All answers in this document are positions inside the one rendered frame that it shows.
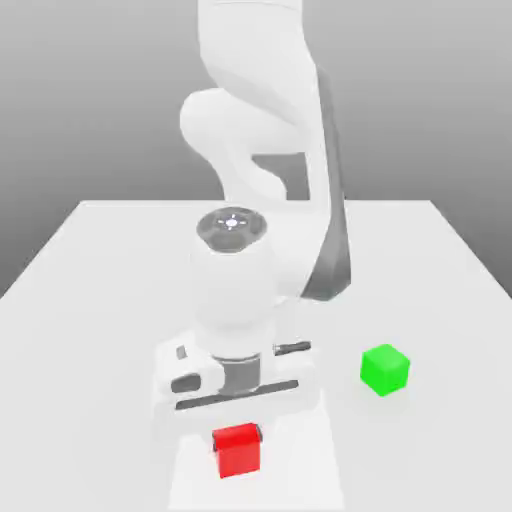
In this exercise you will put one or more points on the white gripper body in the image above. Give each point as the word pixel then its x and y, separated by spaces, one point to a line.
pixel 240 396

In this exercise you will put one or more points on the small green cube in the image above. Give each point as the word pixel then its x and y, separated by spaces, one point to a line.
pixel 384 370

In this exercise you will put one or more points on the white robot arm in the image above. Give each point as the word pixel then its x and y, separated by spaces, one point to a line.
pixel 248 120

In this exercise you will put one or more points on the small red cube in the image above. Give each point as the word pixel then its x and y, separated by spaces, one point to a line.
pixel 238 452

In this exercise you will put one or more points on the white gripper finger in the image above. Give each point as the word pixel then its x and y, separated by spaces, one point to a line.
pixel 214 443
pixel 259 434

